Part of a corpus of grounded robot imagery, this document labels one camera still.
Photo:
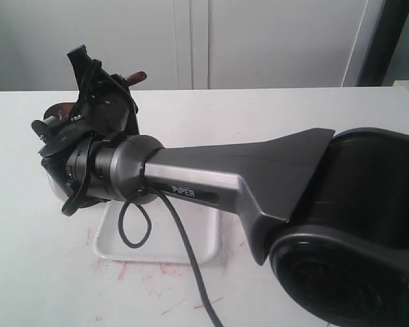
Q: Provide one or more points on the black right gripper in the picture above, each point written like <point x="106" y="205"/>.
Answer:
<point x="106" y="115"/>

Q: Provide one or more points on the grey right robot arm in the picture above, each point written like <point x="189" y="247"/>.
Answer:
<point x="328" y="211"/>

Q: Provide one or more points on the steel cup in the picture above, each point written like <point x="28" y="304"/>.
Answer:
<point x="59" y="191"/>

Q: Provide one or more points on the white cabinet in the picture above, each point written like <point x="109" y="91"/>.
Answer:
<point x="188" y="44"/>

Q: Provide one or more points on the white rectangular tray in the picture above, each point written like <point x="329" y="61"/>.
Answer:
<point x="164" y="245"/>

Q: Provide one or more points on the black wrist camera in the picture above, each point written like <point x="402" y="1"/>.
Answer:
<point x="87" y="71"/>

